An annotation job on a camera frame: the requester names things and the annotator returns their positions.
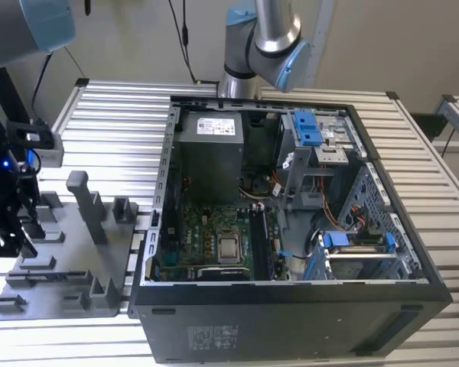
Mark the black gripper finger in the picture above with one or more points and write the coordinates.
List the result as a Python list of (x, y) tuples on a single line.
[(33, 214), (11, 237)]

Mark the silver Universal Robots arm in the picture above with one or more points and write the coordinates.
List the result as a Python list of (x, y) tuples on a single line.
[(267, 38)]

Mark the grey plastic parts rack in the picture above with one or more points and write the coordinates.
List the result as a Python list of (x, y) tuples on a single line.
[(72, 267)]

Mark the black stand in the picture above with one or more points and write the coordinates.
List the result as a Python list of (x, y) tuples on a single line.
[(7, 91)]

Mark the green motherboard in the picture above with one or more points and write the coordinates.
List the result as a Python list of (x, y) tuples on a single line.
[(191, 229)]

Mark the small black rod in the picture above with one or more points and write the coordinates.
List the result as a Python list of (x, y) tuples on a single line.
[(87, 7)]

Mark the grey power supply unit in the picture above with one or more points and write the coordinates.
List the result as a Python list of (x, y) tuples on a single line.
[(210, 164)]

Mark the CPU socket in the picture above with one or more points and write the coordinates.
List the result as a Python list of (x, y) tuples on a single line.
[(228, 232)]

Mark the silver CPU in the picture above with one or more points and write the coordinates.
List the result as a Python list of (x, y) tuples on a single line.
[(228, 249)]

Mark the black graphics card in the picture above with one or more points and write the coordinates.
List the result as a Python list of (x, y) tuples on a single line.
[(223, 273)]

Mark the grey metal drive cage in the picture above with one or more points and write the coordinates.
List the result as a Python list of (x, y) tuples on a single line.
[(302, 168)]

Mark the black open PC case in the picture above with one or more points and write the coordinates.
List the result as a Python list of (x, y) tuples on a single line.
[(290, 325)]

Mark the blue drive carrier clip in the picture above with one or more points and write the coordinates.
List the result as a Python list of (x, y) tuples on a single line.
[(306, 126)]

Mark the blue disk carrier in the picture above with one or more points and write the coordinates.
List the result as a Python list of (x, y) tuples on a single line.
[(336, 240)]

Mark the metal disk bay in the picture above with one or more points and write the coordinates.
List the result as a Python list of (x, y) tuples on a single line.
[(359, 264)]

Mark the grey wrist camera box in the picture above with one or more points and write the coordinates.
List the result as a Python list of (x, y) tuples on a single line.
[(42, 149)]

